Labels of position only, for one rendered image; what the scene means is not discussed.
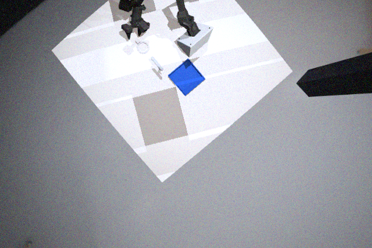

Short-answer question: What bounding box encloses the blue tray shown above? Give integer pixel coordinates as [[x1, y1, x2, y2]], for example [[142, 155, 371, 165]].
[[168, 59, 205, 96]]

